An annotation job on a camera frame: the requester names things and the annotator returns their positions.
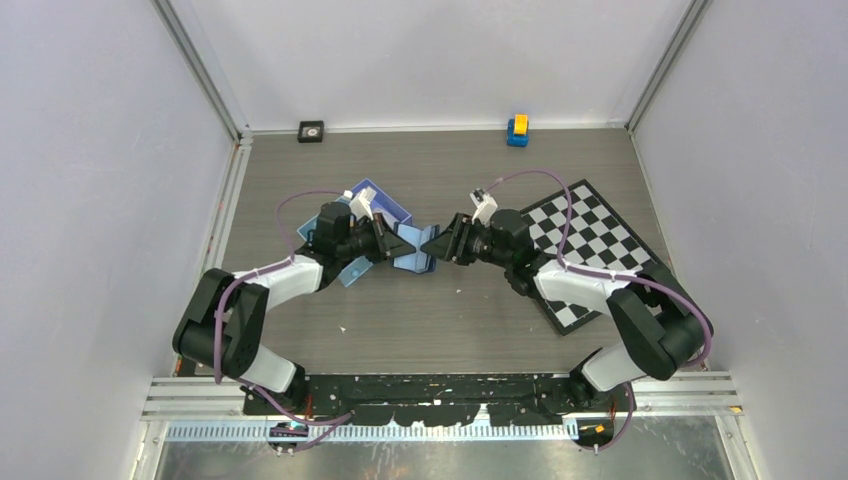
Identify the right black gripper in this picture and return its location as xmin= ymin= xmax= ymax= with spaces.
xmin=420 ymin=213 xmax=512 ymax=269

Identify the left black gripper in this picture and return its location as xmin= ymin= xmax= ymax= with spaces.
xmin=337 ymin=213 xmax=415 ymax=264

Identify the blue card holder wallet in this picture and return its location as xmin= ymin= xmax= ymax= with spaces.
xmin=391 ymin=223 xmax=441 ymax=274

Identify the blue three-compartment organizer tray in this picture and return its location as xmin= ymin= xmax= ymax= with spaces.
xmin=296 ymin=179 xmax=412 ymax=290

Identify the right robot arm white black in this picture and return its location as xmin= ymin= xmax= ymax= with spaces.
xmin=421 ymin=209 xmax=714 ymax=411

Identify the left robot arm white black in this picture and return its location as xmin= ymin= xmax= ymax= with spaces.
xmin=172 ymin=201 xmax=416 ymax=414

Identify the blue and yellow toy car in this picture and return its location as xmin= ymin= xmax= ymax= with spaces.
xmin=506 ymin=114 xmax=529 ymax=147

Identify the small black square box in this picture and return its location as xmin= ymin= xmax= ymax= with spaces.
xmin=297 ymin=120 xmax=325 ymax=144

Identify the black and white checkerboard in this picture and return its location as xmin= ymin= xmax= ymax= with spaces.
xmin=519 ymin=179 xmax=671 ymax=337

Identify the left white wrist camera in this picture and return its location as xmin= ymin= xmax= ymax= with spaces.
xmin=343 ymin=187 xmax=376 ymax=220

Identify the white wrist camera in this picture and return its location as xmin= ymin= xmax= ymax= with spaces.
xmin=343 ymin=187 xmax=376 ymax=220
xmin=469 ymin=188 xmax=498 ymax=226

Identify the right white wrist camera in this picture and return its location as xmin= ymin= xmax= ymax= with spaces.
xmin=469 ymin=188 xmax=498 ymax=226

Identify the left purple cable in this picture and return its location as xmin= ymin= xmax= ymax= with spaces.
xmin=213 ymin=190 xmax=352 ymax=425

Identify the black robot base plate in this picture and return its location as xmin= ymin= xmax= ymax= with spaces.
xmin=243 ymin=373 xmax=629 ymax=427

